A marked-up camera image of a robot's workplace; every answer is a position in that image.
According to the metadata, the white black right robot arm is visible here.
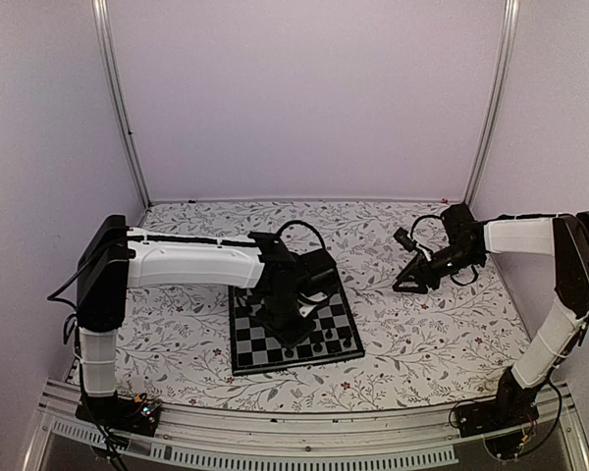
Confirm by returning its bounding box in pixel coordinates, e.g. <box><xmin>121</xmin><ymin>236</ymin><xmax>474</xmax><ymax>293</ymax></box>
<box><xmin>393</xmin><ymin>203</ymin><xmax>589</xmax><ymax>428</ymax></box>

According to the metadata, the floral patterned table mat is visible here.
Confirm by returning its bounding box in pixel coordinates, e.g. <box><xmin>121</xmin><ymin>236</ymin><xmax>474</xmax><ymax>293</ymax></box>
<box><xmin>71</xmin><ymin>198</ymin><xmax>539</xmax><ymax>413</ymax></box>

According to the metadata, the black and grey chessboard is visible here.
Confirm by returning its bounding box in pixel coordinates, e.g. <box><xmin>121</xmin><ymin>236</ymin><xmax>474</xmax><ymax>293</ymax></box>
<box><xmin>228</xmin><ymin>287</ymin><xmax>365</xmax><ymax>376</ymax></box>

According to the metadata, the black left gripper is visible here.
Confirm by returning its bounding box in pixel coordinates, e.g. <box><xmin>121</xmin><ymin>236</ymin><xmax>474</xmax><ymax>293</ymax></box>
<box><xmin>256</xmin><ymin>293</ymin><xmax>318</xmax><ymax>351</ymax></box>

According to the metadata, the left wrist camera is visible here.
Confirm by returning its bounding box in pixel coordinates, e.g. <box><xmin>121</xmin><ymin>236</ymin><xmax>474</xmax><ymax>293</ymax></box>
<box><xmin>298</xmin><ymin>299</ymin><xmax>323</xmax><ymax>318</ymax></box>

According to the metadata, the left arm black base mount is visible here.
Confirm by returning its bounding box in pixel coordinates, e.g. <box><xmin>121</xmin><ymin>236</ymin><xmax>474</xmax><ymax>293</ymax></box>
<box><xmin>76</xmin><ymin>392</ymin><xmax>162</xmax><ymax>438</ymax></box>

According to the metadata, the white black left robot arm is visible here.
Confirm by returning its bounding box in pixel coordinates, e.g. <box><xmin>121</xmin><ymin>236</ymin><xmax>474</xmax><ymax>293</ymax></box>
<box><xmin>46</xmin><ymin>215</ymin><xmax>340</xmax><ymax>426</ymax></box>

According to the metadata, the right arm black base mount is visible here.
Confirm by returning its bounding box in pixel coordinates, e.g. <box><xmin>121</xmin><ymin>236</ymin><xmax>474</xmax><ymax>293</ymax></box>
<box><xmin>450</xmin><ymin>369</ymin><xmax>543</xmax><ymax>460</ymax></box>

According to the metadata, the front aluminium frame rail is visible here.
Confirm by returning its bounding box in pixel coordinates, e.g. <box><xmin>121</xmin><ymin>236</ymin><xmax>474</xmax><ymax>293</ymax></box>
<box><xmin>23</xmin><ymin>380</ymin><xmax>589</xmax><ymax>470</ymax></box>

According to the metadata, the left rear aluminium frame post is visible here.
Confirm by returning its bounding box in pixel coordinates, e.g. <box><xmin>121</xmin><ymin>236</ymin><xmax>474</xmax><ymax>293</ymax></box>
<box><xmin>91</xmin><ymin>0</ymin><xmax>152</xmax><ymax>209</ymax></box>

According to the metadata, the aluminium frame post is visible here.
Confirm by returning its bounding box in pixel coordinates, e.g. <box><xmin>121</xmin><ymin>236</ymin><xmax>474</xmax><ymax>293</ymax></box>
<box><xmin>463</xmin><ymin>0</ymin><xmax>520</xmax><ymax>206</ymax></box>
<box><xmin>91</xmin><ymin>0</ymin><xmax>152</xmax><ymax>209</ymax></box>

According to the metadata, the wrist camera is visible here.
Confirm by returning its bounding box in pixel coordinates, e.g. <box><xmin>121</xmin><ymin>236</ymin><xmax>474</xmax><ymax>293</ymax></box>
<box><xmin>394</xmin><ymin>228</ymin><xmax>430</xmax><ymax>258</ymax></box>
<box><xmin>298</xmin><ymin>299</ymin><xmax>323</xmax><ymax>318</ymax></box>

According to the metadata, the right rear aluminium frame post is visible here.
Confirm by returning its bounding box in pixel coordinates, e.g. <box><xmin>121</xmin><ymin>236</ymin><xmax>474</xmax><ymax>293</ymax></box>
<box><xmin>463</xmin><ymin>0</ymin><xmax>520</xmax><ymax>206</ymax></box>

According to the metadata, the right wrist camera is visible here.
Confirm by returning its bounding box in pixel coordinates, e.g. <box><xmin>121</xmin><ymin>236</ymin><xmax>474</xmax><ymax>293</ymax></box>
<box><xmin>394</xmin><ymin>228</ymin><xmax>430</xmax><ymax>258</ymax></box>

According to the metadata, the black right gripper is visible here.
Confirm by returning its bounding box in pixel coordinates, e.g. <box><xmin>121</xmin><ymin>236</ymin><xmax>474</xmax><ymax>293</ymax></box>
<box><xmin>393</xmin><ymin>243</ymin><xmax>482</xmax><ymax>294</ymax></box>

